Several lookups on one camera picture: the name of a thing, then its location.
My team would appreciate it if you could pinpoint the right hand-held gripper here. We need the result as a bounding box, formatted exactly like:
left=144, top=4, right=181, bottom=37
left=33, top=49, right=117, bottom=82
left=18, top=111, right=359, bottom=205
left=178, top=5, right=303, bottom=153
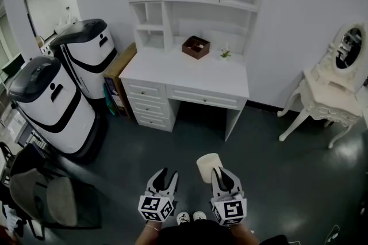
left=210, top=166, right=248, bottom=227

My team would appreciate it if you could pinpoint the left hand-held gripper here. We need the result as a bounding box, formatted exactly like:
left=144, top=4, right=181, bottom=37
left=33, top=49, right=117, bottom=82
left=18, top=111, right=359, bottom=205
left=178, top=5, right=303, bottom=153
left=137, top=167, right=181, bottom=223

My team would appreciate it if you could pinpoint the cream cup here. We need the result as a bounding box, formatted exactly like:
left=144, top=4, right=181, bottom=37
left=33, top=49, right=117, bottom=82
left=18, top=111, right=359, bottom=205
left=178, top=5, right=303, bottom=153
left=196, top=152, right=224, bottom=183

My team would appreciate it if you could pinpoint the person's left forearm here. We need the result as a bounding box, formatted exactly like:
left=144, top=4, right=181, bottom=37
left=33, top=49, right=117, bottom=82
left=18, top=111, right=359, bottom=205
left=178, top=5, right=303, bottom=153
left=135, top=220, right=162, bottom=245

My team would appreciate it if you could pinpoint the person's right forearm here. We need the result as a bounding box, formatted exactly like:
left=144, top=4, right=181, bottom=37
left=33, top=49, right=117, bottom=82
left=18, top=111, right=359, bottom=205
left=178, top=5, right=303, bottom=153
left=228, top=222, right=254, bottom=242

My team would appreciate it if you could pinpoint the small white desk drawer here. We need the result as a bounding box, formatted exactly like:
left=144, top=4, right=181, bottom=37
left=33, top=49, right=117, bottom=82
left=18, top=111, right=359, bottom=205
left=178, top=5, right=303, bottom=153
left=133, top=112, right=174, bottom=132
left=126, top=82, right=167, bottom=101
left=129, top=97, right=170, bottom=117

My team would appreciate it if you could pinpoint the wide white desk drawer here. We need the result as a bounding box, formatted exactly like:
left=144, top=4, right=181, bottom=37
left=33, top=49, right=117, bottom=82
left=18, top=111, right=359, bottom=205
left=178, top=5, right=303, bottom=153
left=166, top=85, right=246, bottom=110

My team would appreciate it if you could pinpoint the white desk with hutch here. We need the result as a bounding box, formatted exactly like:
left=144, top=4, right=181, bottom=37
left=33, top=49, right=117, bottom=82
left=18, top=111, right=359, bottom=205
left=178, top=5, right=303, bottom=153
left=118, top=0, right=267, bottom=143

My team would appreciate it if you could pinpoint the person's left white shoe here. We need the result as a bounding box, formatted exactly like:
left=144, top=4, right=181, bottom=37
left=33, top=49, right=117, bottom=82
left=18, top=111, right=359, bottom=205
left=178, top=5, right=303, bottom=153
left=176, top=211, right=191, bottom=225

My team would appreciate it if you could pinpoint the person's black shirt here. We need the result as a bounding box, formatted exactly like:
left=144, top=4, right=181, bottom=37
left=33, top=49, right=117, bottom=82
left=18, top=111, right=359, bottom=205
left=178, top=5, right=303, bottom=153
left=156, top=219, right=289, bottom=245

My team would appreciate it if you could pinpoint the grey padded chair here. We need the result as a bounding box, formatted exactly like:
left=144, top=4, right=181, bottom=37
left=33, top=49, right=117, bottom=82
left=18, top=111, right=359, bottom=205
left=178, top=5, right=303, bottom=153
left=8, top=143, right=103, bottom=240

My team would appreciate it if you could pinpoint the flat brown cardboard box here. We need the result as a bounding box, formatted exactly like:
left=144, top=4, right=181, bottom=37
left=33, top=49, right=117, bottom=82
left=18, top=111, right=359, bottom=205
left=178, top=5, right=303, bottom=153
left=103, top=41, right=138, bottom=120

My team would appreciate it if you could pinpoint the white black service robot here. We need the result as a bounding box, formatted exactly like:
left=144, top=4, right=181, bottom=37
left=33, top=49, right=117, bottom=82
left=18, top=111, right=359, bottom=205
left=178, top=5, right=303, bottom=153
left=49, top=18, right=119, bottom=101
left=6, top=55, right=109, bottom=164

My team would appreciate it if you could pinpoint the small potted flower plant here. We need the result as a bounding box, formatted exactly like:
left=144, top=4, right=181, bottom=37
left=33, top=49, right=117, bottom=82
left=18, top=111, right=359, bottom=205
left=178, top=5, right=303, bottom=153
left=220, top=43, right=232, bottom=60

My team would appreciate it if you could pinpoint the brown wooden organizer box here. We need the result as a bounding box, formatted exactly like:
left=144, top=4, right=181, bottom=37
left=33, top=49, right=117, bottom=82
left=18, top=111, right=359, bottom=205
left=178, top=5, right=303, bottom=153
left=181, top=35, right=211, bottom=60

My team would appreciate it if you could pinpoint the white ornate vanity table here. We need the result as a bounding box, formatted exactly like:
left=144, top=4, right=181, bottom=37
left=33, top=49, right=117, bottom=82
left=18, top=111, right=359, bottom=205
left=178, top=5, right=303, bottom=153
left=277, top=18, right=368, bottom=150

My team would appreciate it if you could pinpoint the oval vanity mirror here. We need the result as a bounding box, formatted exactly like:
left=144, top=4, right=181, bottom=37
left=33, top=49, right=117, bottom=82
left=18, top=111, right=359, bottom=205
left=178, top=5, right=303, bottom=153
left=335, top=26, right=363, bottom=70

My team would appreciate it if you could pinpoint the white charger cable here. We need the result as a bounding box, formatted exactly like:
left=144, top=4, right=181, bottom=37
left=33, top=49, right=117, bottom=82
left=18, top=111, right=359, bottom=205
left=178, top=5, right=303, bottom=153
left=324, top=224, right=342, bottom=245

